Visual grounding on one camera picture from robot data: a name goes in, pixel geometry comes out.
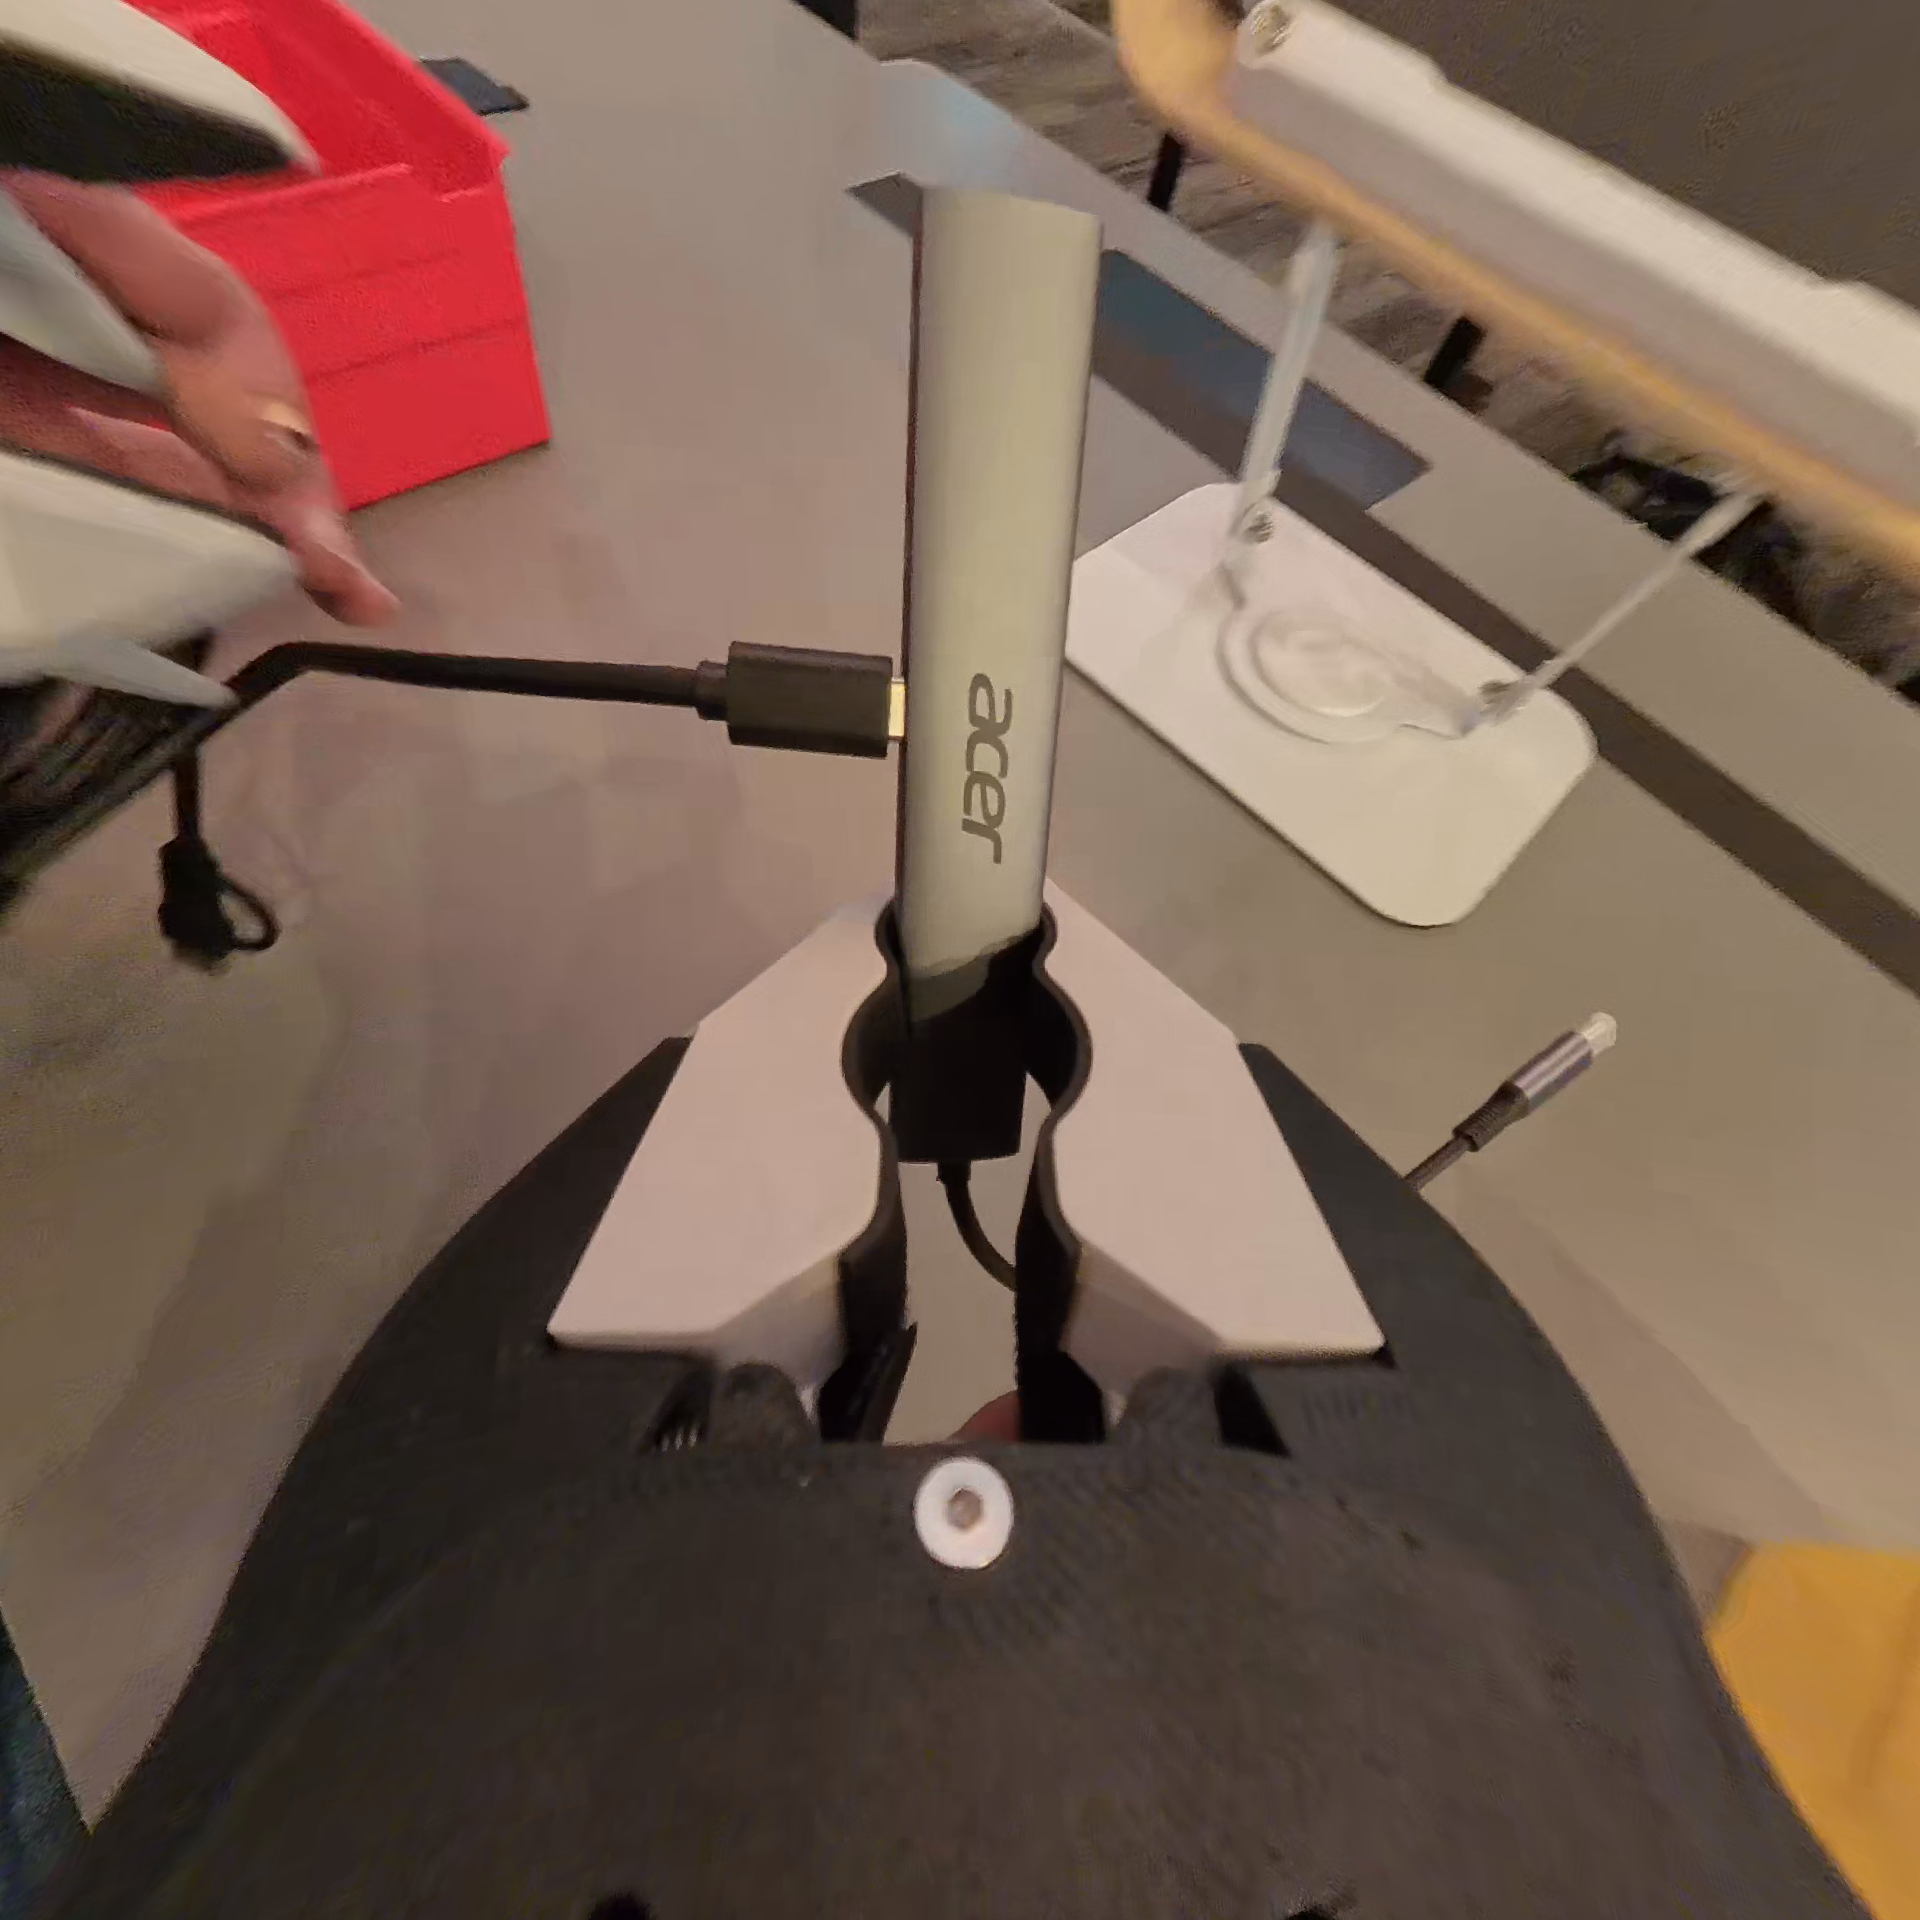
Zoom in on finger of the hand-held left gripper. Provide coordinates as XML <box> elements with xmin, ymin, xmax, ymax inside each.
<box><xmin>0</xmin><ymin>0</ymin><xmax>321</xmax><ymax>187</ymax></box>
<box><xmin>0</xmin><ymin>206</ymin><xmax>301</xmax><ymax>714</ymax></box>

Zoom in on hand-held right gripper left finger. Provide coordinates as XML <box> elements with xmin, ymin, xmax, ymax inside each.
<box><xmin>545</xmin><ymin>887</ymin><xmax>912</xmax><ymax>1417</ymax></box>

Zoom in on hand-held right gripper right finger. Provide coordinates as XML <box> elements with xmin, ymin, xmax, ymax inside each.
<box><xmin>1015</xmin><ymin>887</ymin><xmax>1386</xmax><ymax>1406</ymax></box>

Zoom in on red plastic bin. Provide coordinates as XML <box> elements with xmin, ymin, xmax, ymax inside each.
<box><xmin>129</xmin><ymin>0</ymin><xmax>552</xmax><ymax>514</ymax></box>

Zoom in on black hub cable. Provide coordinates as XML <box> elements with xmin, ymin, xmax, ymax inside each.
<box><xmin>896</xmin><ymin>1007</ymin><xmax>1625</xmax><ymax>1299</ymax></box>

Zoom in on black usb-c cable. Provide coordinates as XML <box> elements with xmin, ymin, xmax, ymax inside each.
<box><xmin>0</xmin><ymin>638</ymin><xmax>902</xmax><ymax>971</ymax></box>

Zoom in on yellow plastic bin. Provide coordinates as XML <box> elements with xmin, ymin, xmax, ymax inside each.
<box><xmin>1704</xmin><ymin>1542</ymin><xmax>1920</xmax><ymax>1920</ymax></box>

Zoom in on white tablet stand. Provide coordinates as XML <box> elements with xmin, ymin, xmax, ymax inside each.
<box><xmin>1110</xmin><ymin>0</ymin><xmax>1920</xmax><ymax>579</ymax></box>

